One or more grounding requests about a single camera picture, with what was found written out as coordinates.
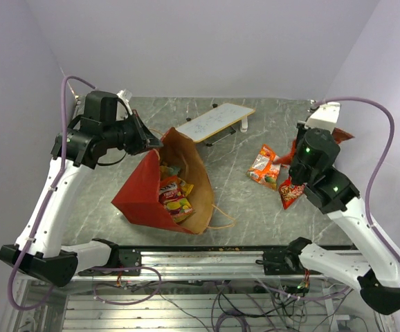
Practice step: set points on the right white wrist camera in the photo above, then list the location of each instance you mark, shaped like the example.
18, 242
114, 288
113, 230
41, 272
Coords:
324, 117

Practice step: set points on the orange reeses snack bag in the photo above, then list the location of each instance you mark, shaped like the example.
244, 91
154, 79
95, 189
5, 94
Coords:
263, 170

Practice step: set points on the red paper bag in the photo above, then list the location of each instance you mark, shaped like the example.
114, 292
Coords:
138, 201

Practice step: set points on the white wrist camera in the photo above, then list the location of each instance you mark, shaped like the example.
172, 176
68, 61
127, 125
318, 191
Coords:
324, 117
125, 95

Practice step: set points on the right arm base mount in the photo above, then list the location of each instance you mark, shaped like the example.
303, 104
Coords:
284, 260

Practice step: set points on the red doritos chip bag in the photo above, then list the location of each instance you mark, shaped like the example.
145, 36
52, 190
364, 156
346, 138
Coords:
338, 134

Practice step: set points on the yellow snack packet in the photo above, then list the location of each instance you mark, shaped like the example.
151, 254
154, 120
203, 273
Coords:
186, 188

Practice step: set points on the teal snack packet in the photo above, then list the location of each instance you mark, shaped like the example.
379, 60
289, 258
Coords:
167, 171

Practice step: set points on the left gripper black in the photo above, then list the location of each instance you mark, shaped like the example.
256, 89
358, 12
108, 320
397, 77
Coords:
142, 132

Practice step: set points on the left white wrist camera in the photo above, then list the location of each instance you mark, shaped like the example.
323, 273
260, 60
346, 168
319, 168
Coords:
125, 95

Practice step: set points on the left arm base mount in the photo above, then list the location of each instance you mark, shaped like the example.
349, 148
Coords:
121, 259

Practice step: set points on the aluminium rail frame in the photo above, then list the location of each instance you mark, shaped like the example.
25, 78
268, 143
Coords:
194, 289

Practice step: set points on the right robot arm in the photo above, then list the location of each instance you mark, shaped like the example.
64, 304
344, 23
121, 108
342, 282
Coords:
377, 277

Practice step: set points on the small whiteboard yellow frame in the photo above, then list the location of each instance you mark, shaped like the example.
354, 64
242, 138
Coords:
214, 121

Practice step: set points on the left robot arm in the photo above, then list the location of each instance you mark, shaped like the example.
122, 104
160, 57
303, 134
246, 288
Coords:
107, 122

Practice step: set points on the red skittles snack bag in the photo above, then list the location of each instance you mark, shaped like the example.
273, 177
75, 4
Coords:
289, 192

